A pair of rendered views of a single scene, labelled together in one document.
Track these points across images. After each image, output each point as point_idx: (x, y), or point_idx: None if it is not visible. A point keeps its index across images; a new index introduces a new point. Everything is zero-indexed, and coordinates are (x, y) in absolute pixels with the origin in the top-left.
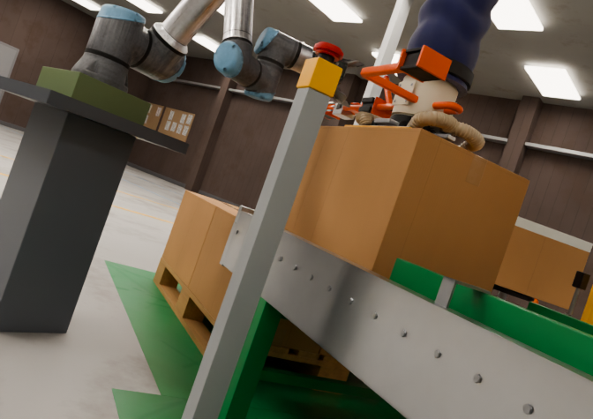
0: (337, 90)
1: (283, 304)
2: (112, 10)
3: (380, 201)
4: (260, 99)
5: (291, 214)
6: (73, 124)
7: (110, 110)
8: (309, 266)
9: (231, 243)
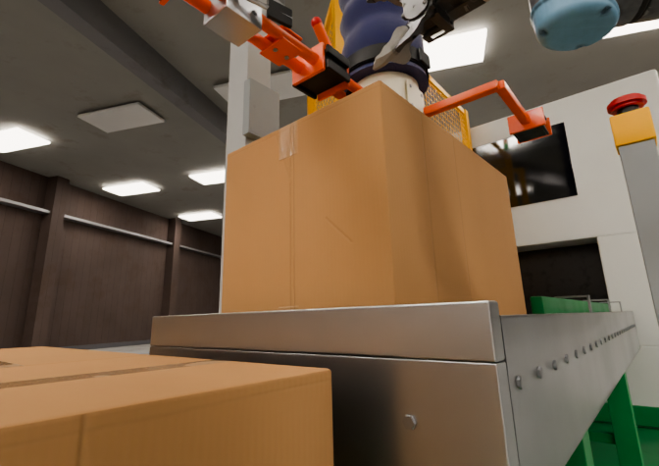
0: (411, 43)
1: (593, 404)
2: None
3: (510, 246)
4: (572, 39)
5: (422, 286)
6: None
7: None
8: (585, 337)
9: (521, 430)
